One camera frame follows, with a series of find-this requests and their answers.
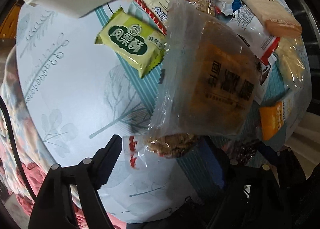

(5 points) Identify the orange white snack packet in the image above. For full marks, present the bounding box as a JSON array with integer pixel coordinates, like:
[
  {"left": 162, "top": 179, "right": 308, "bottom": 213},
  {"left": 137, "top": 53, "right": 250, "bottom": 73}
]
[{"left": 259, "top": 90, "right": 295, "bottom": 141}]

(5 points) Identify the clear brown cake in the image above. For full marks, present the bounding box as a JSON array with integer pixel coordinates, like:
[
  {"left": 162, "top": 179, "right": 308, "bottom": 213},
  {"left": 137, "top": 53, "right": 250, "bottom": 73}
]
[{"left": 149, "top": 0, "right": 259, "bottom": 137}]

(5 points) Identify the green pineapple cake packet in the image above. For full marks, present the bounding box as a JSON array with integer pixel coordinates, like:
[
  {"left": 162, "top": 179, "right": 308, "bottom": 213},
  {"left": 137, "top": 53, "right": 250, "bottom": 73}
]
[{"left": 95, "top": 7, "right": 165, "bottom": 79}]

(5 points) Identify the floral blanket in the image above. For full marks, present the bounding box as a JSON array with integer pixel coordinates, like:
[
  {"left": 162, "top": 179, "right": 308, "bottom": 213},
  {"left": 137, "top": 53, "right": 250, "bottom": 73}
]
[{"left": 0, "top": 44, "right": 126, "bottom": 229}]

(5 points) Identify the oat bar clear packet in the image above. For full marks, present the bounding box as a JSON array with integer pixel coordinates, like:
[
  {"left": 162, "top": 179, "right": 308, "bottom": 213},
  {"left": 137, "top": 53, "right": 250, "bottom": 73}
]
[{"left": 122, "top": 133, "right": 200, "bottom": 170}]

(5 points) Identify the white blue snack bag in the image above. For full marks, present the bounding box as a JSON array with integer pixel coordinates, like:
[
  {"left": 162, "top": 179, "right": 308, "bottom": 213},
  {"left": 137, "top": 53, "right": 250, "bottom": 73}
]
[{"left": 216, "top": 0, "right": 280, "bottom": 104}]

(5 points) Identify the leaf patterned tablecloth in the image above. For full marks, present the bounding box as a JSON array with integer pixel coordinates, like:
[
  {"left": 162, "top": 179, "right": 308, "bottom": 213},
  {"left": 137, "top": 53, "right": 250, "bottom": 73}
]
[{"left": 16, "top": 0, "right": 217, "bottom": 224}]

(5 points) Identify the clear packet of crackers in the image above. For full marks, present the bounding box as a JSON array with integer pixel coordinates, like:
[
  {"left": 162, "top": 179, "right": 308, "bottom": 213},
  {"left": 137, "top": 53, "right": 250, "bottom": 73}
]
[{"left": 275, "top": 37, "right": 306, "bottom": 90}]

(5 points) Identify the beige biscuit packet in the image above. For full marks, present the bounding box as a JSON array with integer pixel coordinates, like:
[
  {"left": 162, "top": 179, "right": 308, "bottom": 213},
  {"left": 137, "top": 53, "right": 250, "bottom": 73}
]
[{"left": 242, "top": 0, "right": 302, "bottom": 38}]

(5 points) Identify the black cable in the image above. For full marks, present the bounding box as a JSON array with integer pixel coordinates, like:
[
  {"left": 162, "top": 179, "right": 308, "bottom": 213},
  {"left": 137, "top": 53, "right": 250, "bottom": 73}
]
[{"left": 0, "top": 96, "right": 38, "bottom": 201}]

